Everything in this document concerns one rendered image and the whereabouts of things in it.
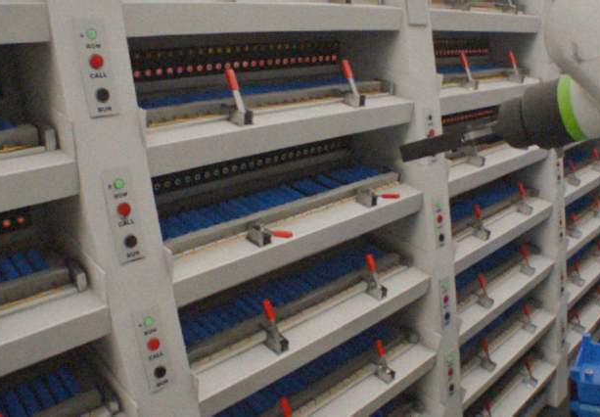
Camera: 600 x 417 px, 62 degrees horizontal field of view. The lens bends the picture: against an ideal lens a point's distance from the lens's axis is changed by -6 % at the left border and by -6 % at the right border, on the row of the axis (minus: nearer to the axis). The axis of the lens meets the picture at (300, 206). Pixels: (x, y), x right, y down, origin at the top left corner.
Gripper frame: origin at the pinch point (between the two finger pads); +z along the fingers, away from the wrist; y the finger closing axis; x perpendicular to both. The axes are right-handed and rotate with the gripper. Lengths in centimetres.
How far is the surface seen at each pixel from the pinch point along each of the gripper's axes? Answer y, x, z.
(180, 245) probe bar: -38.6, -4.6, 18.8
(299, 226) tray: -16.6, -7.5, 17.6
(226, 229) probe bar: -30.0, -4.3, 18.8
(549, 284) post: 87, -54, 27
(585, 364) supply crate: 53, -64, 4
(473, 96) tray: 42.2, 9.3, 12.5
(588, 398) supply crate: 36, -65, -2
